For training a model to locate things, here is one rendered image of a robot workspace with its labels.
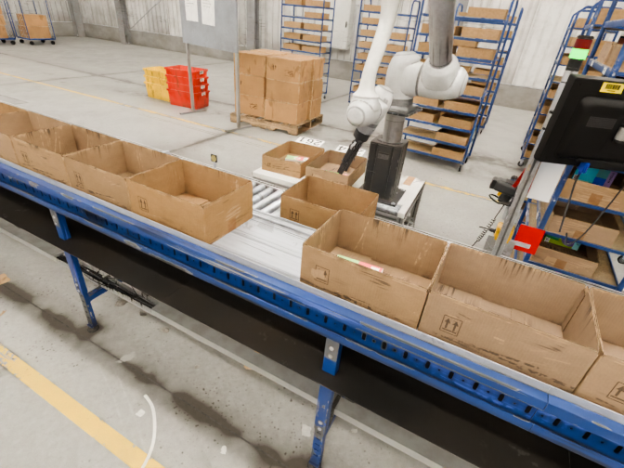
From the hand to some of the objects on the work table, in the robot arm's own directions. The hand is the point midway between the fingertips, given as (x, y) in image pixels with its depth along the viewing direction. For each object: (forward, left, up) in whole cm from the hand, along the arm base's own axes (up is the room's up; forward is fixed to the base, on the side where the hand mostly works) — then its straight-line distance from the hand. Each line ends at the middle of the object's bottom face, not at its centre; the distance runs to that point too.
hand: (344, 166), depth 181 cm
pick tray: (-44, -29, -27) cm, 59 cm away
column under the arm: (-40, +4, -28) cm, 49 cm away
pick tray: (-39, -60, -26) cm, 76 cm away
